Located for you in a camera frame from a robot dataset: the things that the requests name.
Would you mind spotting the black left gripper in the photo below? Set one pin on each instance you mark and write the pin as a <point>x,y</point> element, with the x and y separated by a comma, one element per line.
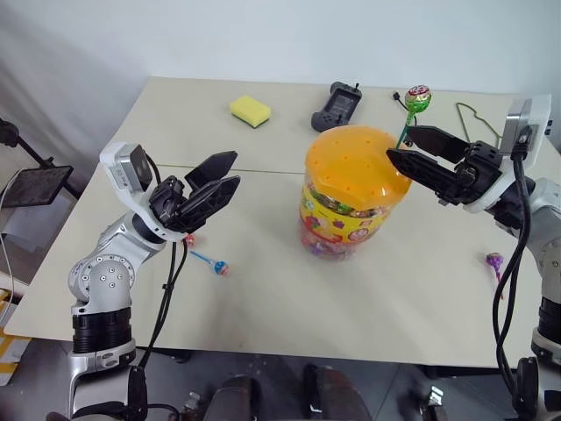
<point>166,199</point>

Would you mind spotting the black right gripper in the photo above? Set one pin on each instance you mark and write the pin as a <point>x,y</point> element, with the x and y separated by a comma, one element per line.
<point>480,169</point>

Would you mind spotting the green lollipop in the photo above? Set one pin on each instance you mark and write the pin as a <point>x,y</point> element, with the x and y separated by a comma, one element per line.
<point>418,99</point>

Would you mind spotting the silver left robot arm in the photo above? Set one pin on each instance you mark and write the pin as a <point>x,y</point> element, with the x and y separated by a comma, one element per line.
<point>103,274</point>

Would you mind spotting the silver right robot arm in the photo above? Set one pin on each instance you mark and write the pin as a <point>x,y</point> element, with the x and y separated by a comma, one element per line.
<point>548,259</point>

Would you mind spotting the orange perforated jar lid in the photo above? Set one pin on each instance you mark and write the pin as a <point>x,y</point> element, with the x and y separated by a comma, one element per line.
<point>350,162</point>

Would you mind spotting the clear plastic lollipop jar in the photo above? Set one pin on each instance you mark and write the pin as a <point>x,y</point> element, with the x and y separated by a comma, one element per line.
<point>337,228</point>

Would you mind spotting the red wrapped lollipop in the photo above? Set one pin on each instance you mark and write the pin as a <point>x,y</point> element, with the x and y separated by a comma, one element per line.
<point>191,240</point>

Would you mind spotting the yellow sponge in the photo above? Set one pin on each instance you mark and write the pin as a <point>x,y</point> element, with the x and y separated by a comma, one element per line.
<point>250,110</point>

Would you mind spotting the blue stick lollipop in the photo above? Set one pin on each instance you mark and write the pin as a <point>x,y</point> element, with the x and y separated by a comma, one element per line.
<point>219,266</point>

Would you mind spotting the black handheld game controller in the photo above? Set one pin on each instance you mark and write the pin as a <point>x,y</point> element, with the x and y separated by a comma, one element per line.
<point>335,107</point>

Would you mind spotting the purple wrapped lollipop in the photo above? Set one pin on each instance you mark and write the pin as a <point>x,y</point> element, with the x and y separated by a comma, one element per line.
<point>494,261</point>

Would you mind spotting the black tablet on stand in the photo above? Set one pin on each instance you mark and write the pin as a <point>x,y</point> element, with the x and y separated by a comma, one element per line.
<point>35,185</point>

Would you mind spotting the yellow cardboard box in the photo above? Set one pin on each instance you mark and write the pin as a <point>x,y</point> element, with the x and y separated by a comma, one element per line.
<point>9,351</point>

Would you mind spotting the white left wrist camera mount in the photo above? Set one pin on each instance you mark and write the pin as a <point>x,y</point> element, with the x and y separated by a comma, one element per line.
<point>125,169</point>

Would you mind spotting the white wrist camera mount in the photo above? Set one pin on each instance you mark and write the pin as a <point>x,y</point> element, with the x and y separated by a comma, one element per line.
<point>125,169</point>
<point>537,114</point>

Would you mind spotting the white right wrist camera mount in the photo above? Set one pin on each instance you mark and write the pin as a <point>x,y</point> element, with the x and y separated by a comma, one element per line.
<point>537,114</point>

